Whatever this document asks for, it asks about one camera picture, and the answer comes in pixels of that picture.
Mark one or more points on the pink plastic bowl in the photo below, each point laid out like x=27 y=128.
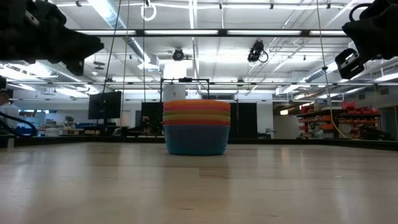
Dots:
x=196 y=122

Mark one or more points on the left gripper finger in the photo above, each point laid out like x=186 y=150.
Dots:
x=82 y=46
x=76 y=67

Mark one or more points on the black monitor on stand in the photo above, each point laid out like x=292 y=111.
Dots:
x=105 y=105

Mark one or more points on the black overhead camera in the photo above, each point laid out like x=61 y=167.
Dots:
x=256 y=51

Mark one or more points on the black round hanging device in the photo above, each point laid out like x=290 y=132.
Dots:
x=178 y=54

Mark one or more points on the shelf with orange bins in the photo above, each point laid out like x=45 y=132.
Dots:
x=339 y=118

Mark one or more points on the black aluminium table frame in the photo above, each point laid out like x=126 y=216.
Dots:
x=280 y=141

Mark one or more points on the small potted plant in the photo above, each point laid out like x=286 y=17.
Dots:
x=69 y=119

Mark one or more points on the black overhead light bar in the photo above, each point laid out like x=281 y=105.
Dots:
x=140 y=32

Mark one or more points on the orange plastic bowl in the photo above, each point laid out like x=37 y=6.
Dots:
x=196 y=105

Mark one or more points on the yellow plastic bowl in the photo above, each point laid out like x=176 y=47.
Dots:
x=196 y=118

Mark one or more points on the person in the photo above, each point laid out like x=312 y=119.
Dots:
x=7 y=115
x=146 y=123

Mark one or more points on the green plastic bowl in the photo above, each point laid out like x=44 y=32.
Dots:
x=196 y=113

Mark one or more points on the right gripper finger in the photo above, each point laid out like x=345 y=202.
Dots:
x=368 y=37
x=348 y=63

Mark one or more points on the blue plastic bowl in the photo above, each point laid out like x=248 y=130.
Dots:
x=196 y=140

